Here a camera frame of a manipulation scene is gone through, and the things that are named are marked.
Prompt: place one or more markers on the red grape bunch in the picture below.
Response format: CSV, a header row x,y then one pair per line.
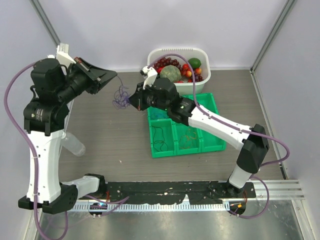
x,y
166,61

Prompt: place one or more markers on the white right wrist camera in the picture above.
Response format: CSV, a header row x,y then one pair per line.
x,y
150,75

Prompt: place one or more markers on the white cable duct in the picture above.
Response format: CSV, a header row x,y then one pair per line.
x,y
183,207

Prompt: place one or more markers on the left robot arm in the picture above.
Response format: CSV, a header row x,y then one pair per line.
x,y
54,86

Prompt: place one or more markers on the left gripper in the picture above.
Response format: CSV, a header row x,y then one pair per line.
x,y
95,75

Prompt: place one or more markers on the green lime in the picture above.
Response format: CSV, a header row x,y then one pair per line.
x,y
195,62

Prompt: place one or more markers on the white plastic basin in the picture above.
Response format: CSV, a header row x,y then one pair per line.
x,y
183,55

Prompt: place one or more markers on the clear plastic bottle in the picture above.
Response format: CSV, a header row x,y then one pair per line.
x,y
73,144

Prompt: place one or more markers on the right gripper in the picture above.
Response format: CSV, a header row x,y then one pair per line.
x,y
137,99

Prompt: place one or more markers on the green compartment tray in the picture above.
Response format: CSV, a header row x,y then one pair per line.
x,y
170,139

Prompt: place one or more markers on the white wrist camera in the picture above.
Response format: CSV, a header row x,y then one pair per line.
x,y
150,75
62,55

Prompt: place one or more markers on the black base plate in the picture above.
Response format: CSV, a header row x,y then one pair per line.
x,y
174,192

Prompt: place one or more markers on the red cherries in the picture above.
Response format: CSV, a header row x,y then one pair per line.
x,y
186,74

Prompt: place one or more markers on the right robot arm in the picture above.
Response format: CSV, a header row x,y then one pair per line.
x,y
250,141

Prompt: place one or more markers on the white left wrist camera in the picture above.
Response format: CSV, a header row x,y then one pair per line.
x,y
62,55

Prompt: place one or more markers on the green melon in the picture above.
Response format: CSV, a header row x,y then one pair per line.
x,y
171,72

